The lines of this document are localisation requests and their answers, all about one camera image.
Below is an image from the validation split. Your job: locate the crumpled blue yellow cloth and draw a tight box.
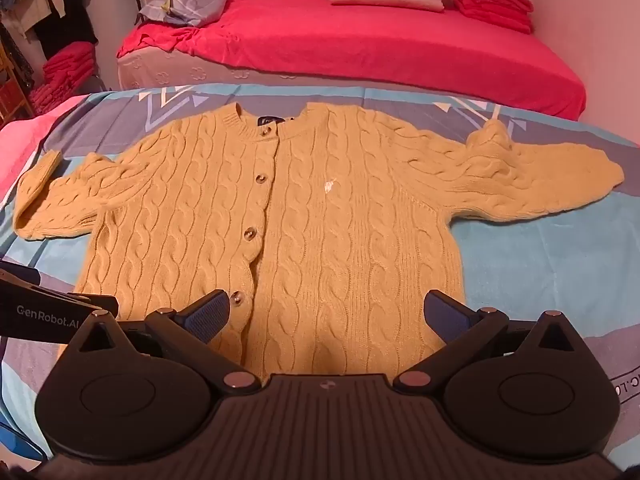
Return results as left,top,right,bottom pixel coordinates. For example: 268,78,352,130
137,0,230,28

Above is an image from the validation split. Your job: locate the white mattress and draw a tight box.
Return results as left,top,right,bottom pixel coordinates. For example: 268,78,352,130
116,52,301,92

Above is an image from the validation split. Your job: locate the yellow cable knit cardigan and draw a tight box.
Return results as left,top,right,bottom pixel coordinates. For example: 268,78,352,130
12,101,626,378

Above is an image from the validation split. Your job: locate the blue patterned blanket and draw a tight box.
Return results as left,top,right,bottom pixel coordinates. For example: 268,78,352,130
0,84,640,461

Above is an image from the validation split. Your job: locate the pink blanket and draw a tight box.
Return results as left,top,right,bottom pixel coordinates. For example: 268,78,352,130
0,94,86,186

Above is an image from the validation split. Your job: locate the wooden shelf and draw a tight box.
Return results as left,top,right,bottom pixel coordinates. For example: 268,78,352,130
0,35,36,121

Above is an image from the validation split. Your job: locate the stack of red clothes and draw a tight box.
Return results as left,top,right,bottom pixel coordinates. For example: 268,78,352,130
27,42,96,116
454,0,535,35

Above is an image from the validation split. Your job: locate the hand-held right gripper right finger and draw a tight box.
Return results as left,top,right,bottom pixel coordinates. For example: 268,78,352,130
393,289,593,394

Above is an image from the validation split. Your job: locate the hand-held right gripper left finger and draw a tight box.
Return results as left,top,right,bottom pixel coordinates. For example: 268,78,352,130
65,289,262,394

